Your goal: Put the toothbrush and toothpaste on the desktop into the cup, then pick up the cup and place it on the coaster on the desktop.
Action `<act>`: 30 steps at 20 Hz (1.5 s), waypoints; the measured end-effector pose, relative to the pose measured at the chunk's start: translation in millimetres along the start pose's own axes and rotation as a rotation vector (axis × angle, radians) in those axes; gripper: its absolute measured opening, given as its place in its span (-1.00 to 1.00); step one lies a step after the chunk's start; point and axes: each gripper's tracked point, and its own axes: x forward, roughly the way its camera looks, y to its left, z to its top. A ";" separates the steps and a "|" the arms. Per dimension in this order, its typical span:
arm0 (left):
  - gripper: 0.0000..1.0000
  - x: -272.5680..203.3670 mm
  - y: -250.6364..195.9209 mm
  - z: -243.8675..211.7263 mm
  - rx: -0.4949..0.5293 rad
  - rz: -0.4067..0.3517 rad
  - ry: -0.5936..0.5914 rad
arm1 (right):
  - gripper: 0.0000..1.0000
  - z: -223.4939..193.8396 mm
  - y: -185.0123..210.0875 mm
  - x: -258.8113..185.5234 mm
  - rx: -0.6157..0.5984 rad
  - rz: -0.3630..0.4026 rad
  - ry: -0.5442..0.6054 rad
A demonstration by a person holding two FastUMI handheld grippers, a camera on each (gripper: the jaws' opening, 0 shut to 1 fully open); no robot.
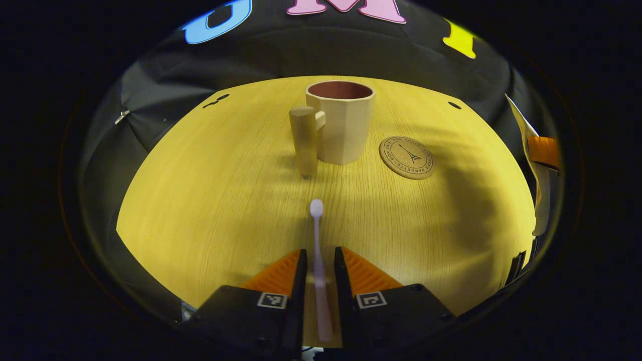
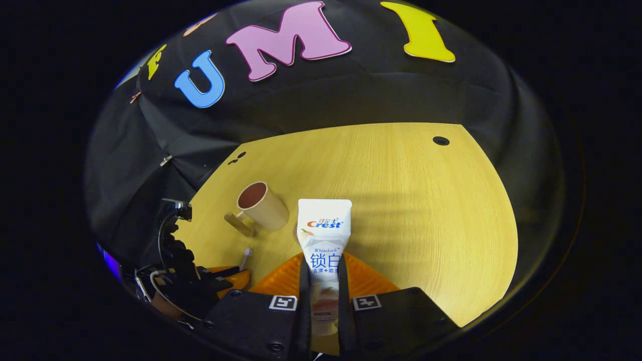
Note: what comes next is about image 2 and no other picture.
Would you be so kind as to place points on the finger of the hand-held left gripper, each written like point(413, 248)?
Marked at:
point(215, 273)
point(239, 281)

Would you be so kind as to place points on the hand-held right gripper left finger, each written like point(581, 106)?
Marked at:
point(304, 301)

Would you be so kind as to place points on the beige cup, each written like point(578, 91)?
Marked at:
point(271, 210)

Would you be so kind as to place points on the small silver metal clip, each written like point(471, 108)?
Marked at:
point(166, 160)

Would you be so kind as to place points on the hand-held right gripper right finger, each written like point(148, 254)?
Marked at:
point(344, 311)

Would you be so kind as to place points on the small orange clip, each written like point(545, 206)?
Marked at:
point(135, 97)

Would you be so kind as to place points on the white toothpaste tube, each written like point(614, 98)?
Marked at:
point(324, 235)

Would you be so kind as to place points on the blue purple lit object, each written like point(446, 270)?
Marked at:
point(113, 265)

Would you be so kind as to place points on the pale pink toothbrush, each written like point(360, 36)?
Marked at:
point(246, 258)

